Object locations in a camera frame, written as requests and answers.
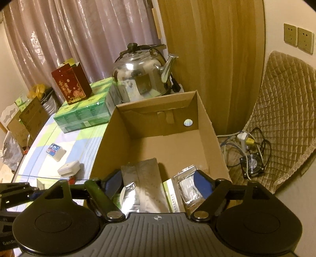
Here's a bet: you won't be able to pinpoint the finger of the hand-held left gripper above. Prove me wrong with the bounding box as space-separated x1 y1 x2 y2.
0 182 41 210

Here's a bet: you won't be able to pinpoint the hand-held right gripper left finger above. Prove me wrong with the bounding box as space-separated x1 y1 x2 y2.
44 170 126 221

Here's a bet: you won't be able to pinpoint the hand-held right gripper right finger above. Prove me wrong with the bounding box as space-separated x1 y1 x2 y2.
193 170 273 221

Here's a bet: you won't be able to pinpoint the silver foil bag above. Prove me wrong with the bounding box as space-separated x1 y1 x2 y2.
120 158 171 214

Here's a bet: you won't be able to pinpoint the brown cardboard box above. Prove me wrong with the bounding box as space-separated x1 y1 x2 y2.
89 90 231 215

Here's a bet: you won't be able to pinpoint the clear plastic packet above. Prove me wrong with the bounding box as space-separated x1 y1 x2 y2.
173 165 206 204

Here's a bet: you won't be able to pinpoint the clear plastic bag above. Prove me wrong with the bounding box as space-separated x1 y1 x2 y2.
0 131 23 171

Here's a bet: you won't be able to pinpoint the white power adapter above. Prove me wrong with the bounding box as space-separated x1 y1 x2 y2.
57 160 82 177

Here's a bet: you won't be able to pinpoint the small black fan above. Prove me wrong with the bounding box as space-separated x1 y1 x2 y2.
239 153 266 180

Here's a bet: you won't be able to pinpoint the blue white tissue packet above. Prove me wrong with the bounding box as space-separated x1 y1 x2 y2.
46 143 67 162

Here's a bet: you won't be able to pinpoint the small brown carton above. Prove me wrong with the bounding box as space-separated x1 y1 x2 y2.
7 116 30 149

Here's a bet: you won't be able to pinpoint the white yellow power plug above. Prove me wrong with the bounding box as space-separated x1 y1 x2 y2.
237 132 258 151

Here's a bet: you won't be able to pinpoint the checkered tablecloth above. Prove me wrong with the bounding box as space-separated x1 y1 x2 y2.
12 109 114 198

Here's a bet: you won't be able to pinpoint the large brown carton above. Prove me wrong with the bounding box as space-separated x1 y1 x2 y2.
18 97 50 139

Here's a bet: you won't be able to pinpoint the white chair back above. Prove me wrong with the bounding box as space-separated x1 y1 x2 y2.
0 103 21 124

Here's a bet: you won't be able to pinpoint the green tissue multipack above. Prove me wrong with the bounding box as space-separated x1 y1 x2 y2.
54 77 116 134

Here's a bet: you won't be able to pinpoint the green packs on floor pile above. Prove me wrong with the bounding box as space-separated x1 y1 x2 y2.
14 95 31 111

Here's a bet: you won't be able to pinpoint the yellow plastic bag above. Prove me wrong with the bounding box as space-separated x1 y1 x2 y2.
28 84 47 100

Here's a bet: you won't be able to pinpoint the black kettle plug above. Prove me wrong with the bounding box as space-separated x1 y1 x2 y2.
171 77 183 93

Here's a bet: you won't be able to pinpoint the red gift box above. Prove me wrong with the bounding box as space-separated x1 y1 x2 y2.
51 58 93 105

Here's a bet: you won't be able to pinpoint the stainless steel kettle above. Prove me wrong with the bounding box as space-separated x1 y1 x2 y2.
112 43 179 103

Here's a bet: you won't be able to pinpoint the quilted beige chair cover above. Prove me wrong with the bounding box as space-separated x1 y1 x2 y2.
243 51 316 193

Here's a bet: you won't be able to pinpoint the wooden door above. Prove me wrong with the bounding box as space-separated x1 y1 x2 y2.
158 0 266 135

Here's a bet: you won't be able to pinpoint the pink curtain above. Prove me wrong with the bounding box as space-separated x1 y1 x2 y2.
2 0 163 109

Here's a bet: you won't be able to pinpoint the wooden strip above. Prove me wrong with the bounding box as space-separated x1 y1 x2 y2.
152 7 165 40

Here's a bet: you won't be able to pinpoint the black cable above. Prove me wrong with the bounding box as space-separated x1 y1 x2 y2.
244 127 272 163

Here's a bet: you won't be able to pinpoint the beige wall socket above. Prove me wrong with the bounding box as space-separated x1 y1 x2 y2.
297 27 314 55
283 23 298 47

